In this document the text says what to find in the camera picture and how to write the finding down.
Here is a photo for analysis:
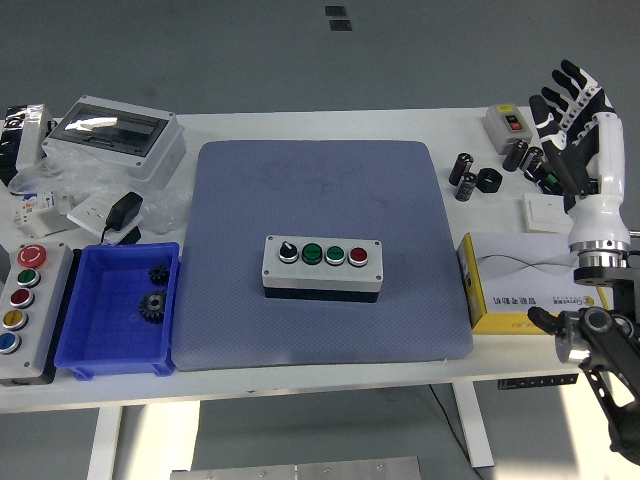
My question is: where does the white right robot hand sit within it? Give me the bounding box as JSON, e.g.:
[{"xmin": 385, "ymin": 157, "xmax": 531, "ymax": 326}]
[{"xmin": 528, "ymin": 58, "xmax": 632, "ymax": 247}]

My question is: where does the grey four-button control box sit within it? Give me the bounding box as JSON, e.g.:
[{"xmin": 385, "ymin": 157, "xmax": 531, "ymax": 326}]
[{"xmin": 261, "ymin": 234, "xmax": 385, "ymax": 305}]

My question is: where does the grey five-button control station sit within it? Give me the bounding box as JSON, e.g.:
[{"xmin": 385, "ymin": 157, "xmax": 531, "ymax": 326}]
[{"xmin": 0, "ymin": 242, "xmax": 75, "ymax": 386}]

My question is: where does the black module green terminal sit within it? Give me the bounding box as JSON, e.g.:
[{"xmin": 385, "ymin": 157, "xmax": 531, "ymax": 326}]
[{"xmin": 524, "ymin": 159, "xmax": 569, "ymax": 195}]

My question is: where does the black cylindrical capacitor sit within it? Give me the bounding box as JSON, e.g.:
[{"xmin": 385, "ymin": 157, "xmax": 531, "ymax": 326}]
[
  {"xmin": 448, "ymin": 152, "xmax": 475, "ymax": 187},
  {"xmin": 519, "ymin": 145, "xmax": 546, "ymax": 176},
  {"xmin": 455, "ymin": 171, "xmax": 479, "ymax": 203},
  {"xmin": 502, "ymin": 138, "xmax": 530, "ymax": 173}
]

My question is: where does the black hex nut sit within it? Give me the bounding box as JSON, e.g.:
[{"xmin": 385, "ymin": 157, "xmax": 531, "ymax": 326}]
[{"xmin": 475, "ymin": 167, "xmax": 503, "ymax": 194}]

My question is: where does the yellow and white cardboard box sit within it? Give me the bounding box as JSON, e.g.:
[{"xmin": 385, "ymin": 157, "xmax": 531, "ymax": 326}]
[{"xmin": 457, "ymin": 232, "xmax": 611, "ymax": 336}]

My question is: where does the black table control panel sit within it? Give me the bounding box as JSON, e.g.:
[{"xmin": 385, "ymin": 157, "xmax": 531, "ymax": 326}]
[{"xmin": 497, "ymin": 374, "xmax": 579, "ymax": 390}]

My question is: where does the white table leg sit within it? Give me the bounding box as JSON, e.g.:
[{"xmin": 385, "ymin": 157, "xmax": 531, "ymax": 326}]
[
  {"xmin": 85, "ymin": 405, "xmax": 124, "ymax": 480},
  {"xmin": 452, "ymin": 382, "xmax": 496, "ymax": 469}
]

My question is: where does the grey-blue table mat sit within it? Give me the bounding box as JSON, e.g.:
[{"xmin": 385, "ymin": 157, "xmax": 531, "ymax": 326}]
[{"xmin": 172, "ymin": 139, "xmax": 475, "ymax": 372}]

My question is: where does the grey distribution box clear lid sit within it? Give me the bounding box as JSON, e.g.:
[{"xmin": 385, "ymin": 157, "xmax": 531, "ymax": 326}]
[{"xmin": 41, "ymin": 95, "xmax": 187, "ymax": 189}]

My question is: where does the large black gear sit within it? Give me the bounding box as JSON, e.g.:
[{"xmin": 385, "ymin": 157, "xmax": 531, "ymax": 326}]
[{"xmin": 138, "ymin": 289, "xmax": 169, "ymax": 324}]

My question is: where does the black power adapter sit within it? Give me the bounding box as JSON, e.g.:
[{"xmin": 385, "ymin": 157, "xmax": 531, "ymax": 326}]
[{"xmin": 101, "ymin": 191, "xmax": 145, "ymax": 246}]

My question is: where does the clear plastic bag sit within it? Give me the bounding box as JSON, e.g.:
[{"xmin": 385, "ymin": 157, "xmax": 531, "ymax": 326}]
[{"xmin": 9, "ymin": 149, "xmax": 191, "ymax": 236}]

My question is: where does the blue plastic bin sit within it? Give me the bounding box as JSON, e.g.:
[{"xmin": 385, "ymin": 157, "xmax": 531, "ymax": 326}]
[{"xmin": 53, "ymin": 242, "xmax": 181, "ymax": 379}]

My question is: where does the white circuit breaker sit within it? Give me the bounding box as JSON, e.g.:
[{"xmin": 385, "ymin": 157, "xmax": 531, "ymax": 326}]
[{"xmin": 10, "ymin": 192, "xmax": 76, "ymax": 239}]

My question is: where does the black silver foil packet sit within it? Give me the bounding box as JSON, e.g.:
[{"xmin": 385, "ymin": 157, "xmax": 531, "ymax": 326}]
[{"xmin": 0, "ymin": 103, "xmax": 39, "ymax": 187}]

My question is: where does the white wall switch plate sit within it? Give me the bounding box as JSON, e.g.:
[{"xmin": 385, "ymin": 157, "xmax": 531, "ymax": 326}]
[{"xmin": 522, "ymin": 192, "xmax": 576, "ymax": 234}]

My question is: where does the grey two-button switch box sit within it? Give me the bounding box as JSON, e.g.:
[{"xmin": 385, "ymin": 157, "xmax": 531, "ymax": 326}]
[{"xmin": 482, "ymin": 103, "xmax": 535, "ymax": 155}]

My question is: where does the black cable under table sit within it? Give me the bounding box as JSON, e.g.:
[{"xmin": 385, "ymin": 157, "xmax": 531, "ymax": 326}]
[{"xmin": 428, "ymin": 383, "xmax": 484, "ymax": 471}]

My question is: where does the white wall socket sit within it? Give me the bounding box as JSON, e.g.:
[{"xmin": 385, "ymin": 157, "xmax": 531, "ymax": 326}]
[{"xmin": 66, "ymin": 195, "xmax": 131, "ymax": 246}]

